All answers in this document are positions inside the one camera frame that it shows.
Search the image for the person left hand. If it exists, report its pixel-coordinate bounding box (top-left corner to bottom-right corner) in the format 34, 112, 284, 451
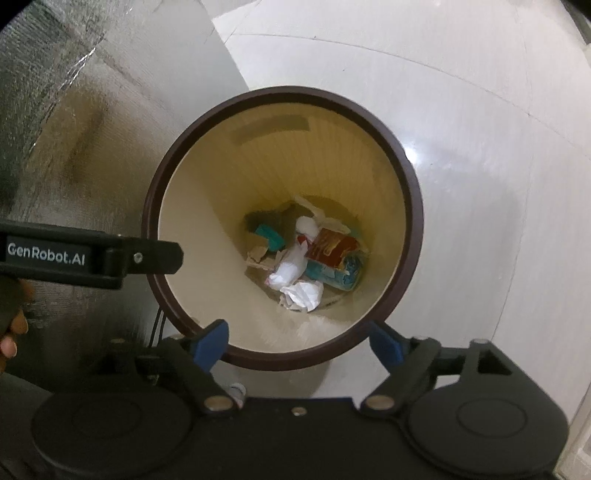
1, 276, 34, 374

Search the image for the red cigarette pack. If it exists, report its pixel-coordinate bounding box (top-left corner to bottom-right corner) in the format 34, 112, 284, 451
305, 228, 362, 270

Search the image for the white plastic bag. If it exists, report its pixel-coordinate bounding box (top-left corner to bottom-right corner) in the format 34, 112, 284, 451
264, 196, 351, 291

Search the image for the round brown trash bin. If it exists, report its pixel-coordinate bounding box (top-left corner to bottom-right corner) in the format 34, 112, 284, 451
142, 86, 424, 371

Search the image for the brown cardboard piece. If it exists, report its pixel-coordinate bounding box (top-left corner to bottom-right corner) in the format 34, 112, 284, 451
245, 232, 283, 271

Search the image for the white paper wrapper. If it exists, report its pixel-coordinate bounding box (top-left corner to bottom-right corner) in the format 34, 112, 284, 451
280, 280, 324, 313

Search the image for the teal snack wrapper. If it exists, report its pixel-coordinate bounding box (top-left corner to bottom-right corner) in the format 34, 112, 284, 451
244, 209, 369, 292

